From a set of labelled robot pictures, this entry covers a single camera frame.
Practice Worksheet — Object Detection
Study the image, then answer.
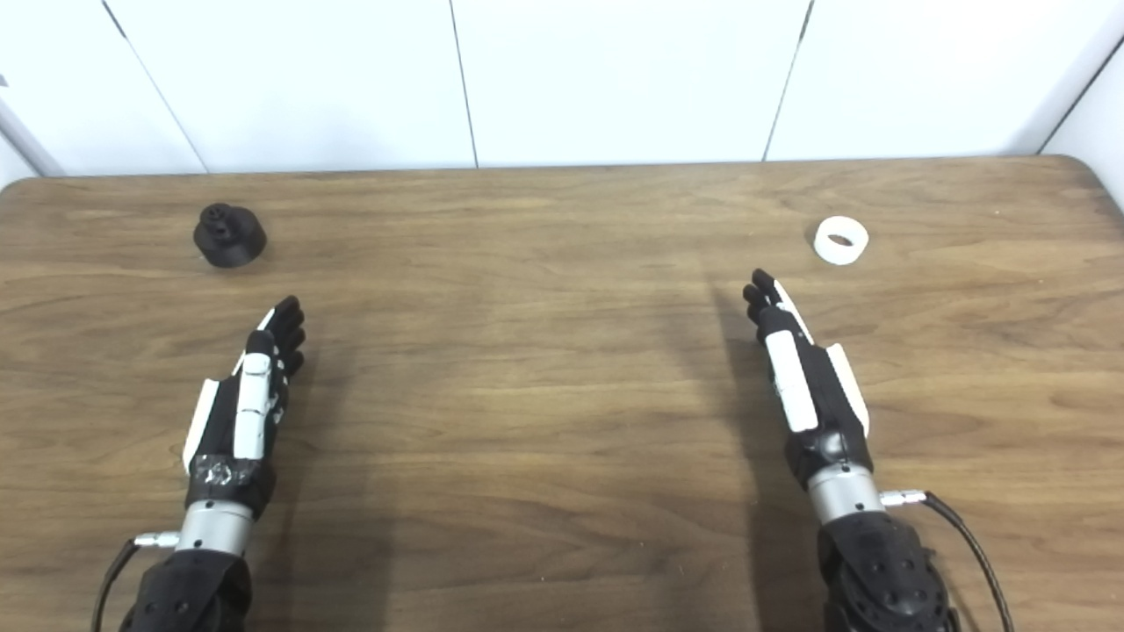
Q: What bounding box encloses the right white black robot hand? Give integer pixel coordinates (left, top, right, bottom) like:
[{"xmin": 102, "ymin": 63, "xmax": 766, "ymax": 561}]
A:
[{"xmin": 743, "ymin": 268, "xmax": 875, "ymax": 492}]

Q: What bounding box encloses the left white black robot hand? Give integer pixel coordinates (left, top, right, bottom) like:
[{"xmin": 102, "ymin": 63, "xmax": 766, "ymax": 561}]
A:
[{"xmin": 182, "ymin": 296, "xmax": 307, "ymax": 519}]

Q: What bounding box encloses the white ring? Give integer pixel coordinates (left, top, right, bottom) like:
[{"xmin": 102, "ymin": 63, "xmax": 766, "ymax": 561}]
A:
[{"xmin": 813, "ymin": 216, "xmax": 870, "ymax": 266}]

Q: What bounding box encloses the round black part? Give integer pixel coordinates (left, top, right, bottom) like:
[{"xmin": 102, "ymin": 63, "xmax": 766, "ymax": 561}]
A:
[{"xmin": 193, "ymin": 203, "xmax": 268, "ymax": 268}]

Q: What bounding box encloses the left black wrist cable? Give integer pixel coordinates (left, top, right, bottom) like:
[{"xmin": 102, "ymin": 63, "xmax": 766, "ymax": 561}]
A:
[{"xmin": 92, "ymin": 531, "xmax": 182, "ymax": 632}]

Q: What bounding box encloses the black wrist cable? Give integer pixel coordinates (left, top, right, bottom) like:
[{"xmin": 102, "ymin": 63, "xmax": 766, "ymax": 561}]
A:
[
  {"xmin": 881, "ymin": 490, "xmax": 1016, "ymax": 632},
  {"xmin": 92, "ymin": 531, "xmax": 182, "ymax": 632}
]

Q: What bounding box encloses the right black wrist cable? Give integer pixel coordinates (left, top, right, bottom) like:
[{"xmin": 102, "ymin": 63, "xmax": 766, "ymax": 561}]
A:
[{"xmin": 881, "ymin": 490, "xmax": 1016, "ymax": 632}]

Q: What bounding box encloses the grey wall corner trim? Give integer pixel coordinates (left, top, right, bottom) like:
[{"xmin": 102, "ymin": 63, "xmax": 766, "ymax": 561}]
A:
[{"xmin": 0, "ymin": 95, "xmax": 68, "ymax": 177}]

